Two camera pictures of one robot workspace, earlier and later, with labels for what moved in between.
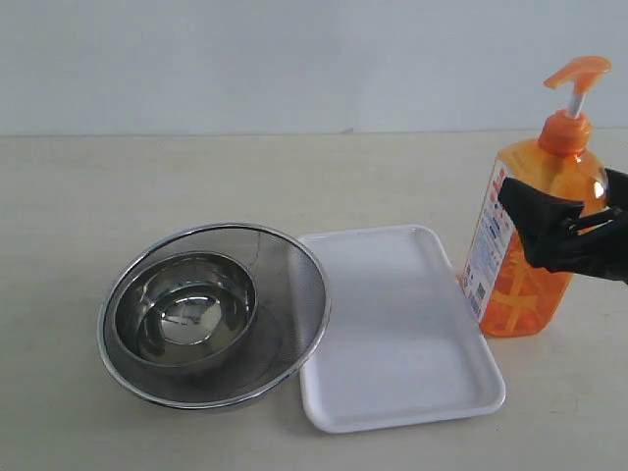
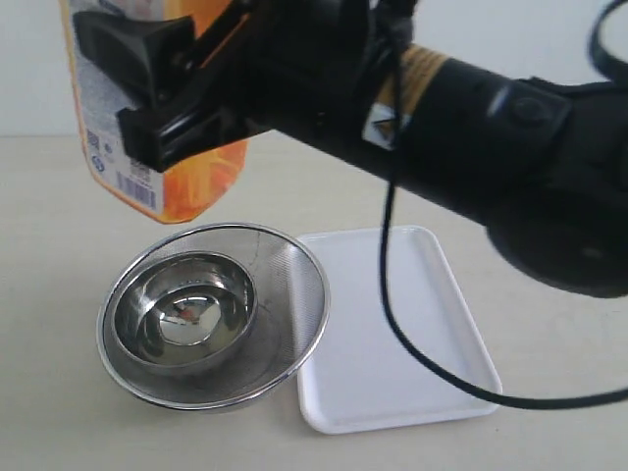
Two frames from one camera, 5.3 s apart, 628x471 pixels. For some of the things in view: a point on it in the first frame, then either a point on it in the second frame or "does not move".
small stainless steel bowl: [181, 313] does not move
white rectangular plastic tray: [402, 342] does not move
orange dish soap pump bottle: [504, 291] → [180, 194]
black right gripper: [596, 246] → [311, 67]
